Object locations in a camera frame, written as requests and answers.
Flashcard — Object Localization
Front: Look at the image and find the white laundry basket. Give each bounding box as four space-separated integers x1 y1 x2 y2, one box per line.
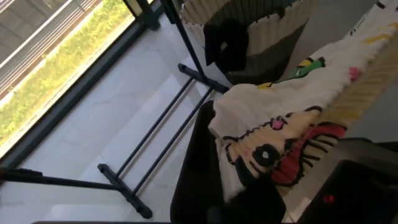
180 0 318 85

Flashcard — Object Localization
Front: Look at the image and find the black clothes rack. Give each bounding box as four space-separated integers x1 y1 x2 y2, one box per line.
0 0 231 220

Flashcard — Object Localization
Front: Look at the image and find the cream printed garment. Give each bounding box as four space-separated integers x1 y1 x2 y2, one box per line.
208 0 398 203

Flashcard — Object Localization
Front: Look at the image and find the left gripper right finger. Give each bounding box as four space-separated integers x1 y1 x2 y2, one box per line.
223 177 287 223

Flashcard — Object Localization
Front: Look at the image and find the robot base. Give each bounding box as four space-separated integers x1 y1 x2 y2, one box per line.
285 136 398 224

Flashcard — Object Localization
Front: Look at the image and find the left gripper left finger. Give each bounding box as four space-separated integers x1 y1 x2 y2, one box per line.
170 100 224 223

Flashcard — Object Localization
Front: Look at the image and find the black garment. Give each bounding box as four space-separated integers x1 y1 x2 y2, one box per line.
203 19 250 74

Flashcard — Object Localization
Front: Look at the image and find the window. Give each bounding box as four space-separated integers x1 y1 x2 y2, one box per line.
0 0 165 170

